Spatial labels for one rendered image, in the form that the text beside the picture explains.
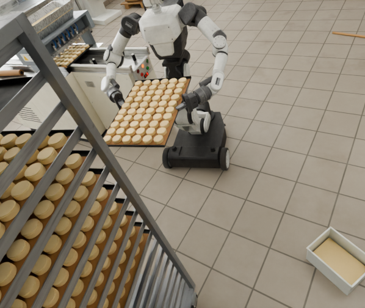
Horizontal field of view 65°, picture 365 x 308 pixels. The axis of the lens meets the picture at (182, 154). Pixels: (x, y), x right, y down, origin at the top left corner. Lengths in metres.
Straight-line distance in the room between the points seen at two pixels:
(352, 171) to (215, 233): 1.17
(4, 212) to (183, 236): 1.66
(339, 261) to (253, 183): 0.83
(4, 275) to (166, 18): 1.57
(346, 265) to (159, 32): 1.83
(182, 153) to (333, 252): 1.35
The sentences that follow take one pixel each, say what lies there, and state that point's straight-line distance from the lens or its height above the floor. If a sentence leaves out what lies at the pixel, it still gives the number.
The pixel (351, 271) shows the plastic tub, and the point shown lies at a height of 0.06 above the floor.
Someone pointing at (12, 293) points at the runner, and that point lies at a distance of 0.78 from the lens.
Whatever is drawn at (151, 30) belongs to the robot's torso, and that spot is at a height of 1.27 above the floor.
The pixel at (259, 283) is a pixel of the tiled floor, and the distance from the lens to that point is 2.06.
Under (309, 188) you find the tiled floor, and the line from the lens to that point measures 2.41.
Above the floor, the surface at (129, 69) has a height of 0.88.
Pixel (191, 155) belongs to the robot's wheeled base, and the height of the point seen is 0.19.
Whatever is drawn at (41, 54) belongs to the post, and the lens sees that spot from 0.76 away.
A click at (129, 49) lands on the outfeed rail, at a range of 2.79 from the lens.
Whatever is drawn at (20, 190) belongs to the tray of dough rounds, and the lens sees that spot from 0.80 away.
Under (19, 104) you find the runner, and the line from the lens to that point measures 0.73.
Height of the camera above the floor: 1.96
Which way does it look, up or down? 45 degrees down
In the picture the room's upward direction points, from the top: 20 degrees counter-clockwise
